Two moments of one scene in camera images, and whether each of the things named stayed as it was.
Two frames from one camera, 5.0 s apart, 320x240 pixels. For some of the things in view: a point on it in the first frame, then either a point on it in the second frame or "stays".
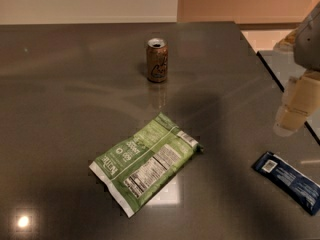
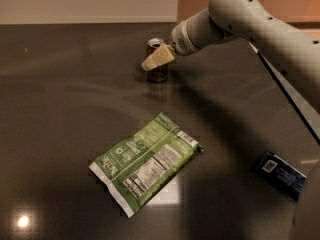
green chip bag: (137, 165) stays
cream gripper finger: (300, 103) -> (161, 56)
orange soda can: (157, 59) stays
